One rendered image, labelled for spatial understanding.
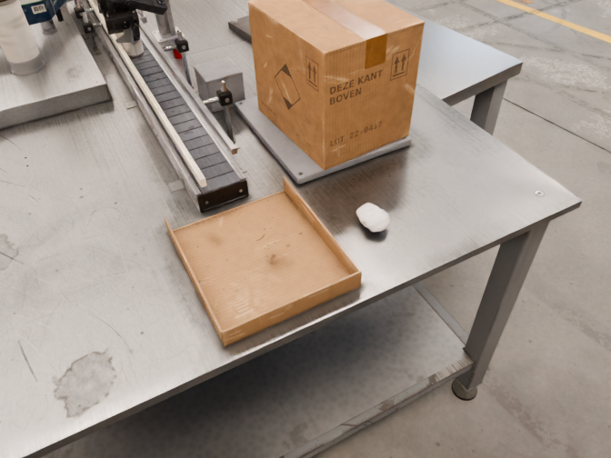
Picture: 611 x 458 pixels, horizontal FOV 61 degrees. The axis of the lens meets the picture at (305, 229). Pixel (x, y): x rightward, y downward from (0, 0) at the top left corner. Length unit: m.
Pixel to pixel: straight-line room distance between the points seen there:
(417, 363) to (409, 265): 0.64
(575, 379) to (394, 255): 1.10
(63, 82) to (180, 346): 0.90
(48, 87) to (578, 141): 2.40
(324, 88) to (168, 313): 0.50
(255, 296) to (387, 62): 0.53
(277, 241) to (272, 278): 0.09
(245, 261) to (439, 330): 0.83
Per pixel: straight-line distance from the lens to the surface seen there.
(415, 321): 1.66
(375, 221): 1.00
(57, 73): 1.62
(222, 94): 1.19
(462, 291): 2.05
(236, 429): 1.48
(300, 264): 0.96
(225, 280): 0.95
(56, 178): 1.29
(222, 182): 1.08
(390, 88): 1.13
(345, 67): 1.03
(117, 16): 1.45
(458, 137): 1.31
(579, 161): 2.84
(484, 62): 1.66
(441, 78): 1.54
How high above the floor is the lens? 1.55
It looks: 45 degrees down
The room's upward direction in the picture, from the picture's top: 2 degrees counter-clockwise
